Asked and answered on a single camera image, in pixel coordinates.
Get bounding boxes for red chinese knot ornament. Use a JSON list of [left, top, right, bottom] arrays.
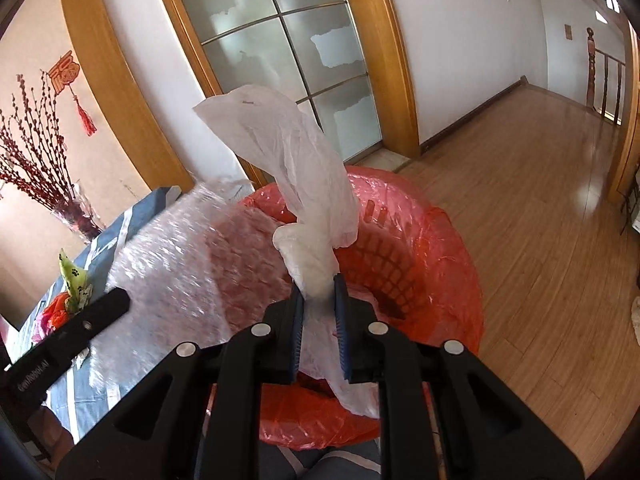
[[45, 49, 99, 138]]

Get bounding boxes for red trash bag liner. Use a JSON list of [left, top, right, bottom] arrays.
[[241, 166, 484, 450]]

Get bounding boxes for red berry branches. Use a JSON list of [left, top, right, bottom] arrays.
[[1, 74, 80, 221]]

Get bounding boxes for glass vase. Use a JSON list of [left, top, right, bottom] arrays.
[[51, 181, 105, 245]]

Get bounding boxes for frosted glass door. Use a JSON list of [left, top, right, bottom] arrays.
[[181, 0, 382, 162]]

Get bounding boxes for light green wrapper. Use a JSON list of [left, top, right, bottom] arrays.
[[58, 249, 93, 315]]

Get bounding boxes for white plastic bag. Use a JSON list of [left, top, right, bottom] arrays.
[[194, 84, 380, 418]]

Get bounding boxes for wooden stair railing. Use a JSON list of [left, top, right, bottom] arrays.
[[586, 27, 626, 126]]

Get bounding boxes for clear bubble wrap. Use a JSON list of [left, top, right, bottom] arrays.
[[89, 180, 291, 391]]

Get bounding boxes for red plastic trash basket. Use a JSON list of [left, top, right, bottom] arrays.
[[335, 198, 431, 322]]

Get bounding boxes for red orange wrapper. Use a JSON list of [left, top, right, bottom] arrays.
[[32, 290, 72, 344]]

